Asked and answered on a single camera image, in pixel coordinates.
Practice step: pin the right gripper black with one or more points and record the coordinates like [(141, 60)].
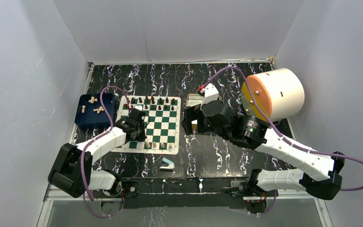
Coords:
[(192, 113)]

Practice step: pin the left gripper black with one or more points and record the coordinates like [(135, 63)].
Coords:
[(142, 136)]

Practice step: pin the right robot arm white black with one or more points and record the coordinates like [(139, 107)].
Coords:
[(318, 175)]

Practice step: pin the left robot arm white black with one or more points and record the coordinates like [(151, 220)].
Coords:
[(72, 169)]

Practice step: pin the green white chess board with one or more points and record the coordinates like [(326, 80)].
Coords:
[(161, 126)]

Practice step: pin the gold rimmed metal tin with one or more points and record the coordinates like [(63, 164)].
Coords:
[(195, 100)]

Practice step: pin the light wooden pawn in tray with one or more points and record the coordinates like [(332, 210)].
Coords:
[(99, 109)]

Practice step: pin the dark blue tray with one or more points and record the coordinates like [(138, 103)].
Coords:
[(90, 119)]

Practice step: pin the light blue white stapler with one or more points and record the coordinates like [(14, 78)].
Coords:
[(167, 165)]

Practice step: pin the white cylinder orange yellow face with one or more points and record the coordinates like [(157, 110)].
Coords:
[(279, 93)]

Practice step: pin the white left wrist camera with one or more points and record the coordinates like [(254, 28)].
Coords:
[(134, 107)]

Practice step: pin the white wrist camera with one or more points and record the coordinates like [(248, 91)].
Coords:
[(134, 107), (209, 93)]

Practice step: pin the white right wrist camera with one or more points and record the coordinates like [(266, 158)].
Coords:
[(209, 93)]

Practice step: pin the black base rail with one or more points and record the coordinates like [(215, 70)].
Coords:
[(232, 192)]

